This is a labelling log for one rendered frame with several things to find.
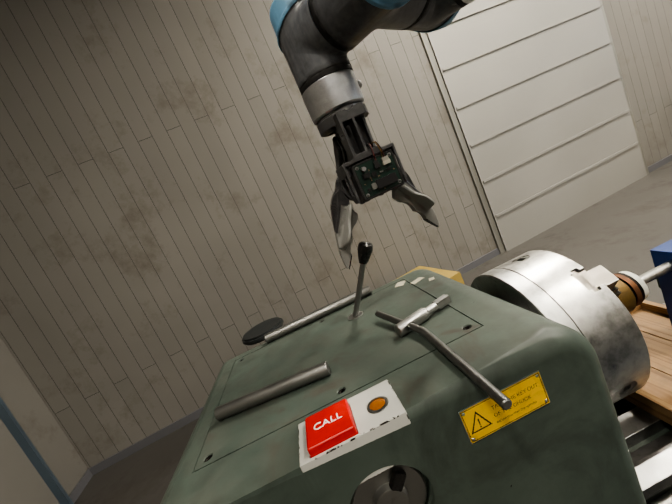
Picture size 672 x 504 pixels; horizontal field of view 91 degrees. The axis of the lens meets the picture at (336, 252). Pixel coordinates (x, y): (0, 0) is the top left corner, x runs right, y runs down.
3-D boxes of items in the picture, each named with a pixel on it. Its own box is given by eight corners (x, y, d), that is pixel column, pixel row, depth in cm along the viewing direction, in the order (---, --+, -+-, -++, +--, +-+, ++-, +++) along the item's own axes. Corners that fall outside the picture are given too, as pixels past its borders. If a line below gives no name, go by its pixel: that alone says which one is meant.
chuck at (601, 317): (635, 449, 54) (561, 274, 52) (514, 374, 85) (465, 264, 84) (681, 424, 55) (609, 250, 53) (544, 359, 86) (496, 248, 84)
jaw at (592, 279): (570, 327, 65) (591, 294, 56) (550, 307, 69) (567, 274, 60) (618, 302, 66) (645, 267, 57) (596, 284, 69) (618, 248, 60)
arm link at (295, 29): (289, -34, 36) (253, 19, 43) (330, 65, 38) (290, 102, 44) (335, -24, 41) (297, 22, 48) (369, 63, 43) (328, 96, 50)
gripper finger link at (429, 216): (452, 228, 45) (396, 194, 44) (433, 226, 51) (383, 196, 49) (463, 208, 45) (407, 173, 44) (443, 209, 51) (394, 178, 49)
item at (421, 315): (445, 302, 60) (396, 335, 56) (441, 291, 60) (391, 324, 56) (454, 304, 58) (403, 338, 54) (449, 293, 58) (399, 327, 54)
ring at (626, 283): (604, 292, 64) (644, 272, 65) (565, 282, 74) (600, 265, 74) (617, 333, 66) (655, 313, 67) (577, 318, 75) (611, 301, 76)
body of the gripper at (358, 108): (358, 209, 41) (318, 116, 40) (347, 210, 50) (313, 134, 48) (412, 184, 42) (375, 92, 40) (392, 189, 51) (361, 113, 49)
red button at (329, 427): (313, 464, 38) (306, 450, 37) (310, 430, 44) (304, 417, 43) (361, 439, 38) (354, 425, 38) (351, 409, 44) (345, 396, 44)
